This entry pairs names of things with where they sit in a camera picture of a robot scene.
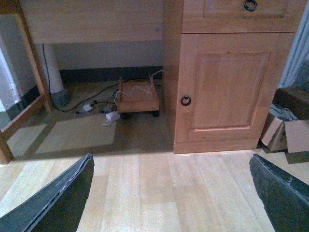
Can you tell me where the dark brown chest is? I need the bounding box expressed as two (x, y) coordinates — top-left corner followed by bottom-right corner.
(273, 87), (309, 120)

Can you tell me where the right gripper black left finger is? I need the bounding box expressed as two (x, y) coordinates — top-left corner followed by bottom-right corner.
(0, 154), (94, 232)

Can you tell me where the black ring door pull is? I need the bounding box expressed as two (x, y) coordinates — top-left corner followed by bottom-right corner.
(181, 95), (192, 106)

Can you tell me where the white curtain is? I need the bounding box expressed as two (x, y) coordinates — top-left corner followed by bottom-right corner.
(278, 6), (309, 88)

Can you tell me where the white power adapter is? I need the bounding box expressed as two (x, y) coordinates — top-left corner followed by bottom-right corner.
(103, 111), (120, 126)

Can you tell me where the wooden desk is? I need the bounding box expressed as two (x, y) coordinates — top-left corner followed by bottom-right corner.
(0, 0), (308, 154)

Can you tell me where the cardboard box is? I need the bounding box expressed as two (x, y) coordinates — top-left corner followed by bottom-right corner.
(260, 114), (309, 153)

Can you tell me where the white pipe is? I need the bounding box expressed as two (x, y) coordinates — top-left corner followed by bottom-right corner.
(35, 43), (70, 108)

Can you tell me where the black ring drawer pull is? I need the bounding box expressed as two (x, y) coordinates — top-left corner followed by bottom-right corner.
(244, 0), (258, 12)

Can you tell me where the small wooden rolling stand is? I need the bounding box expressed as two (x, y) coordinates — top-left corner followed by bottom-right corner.
(114, 77), (160, 119)

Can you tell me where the black power cable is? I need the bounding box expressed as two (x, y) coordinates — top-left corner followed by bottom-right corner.
(42, 43), (121, 112)

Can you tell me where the white charging cable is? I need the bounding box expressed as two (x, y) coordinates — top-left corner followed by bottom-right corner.
(113, 70), (167, 104)

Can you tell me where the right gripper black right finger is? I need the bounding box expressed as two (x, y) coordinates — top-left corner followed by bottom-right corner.
(249, 154), (309, 232)

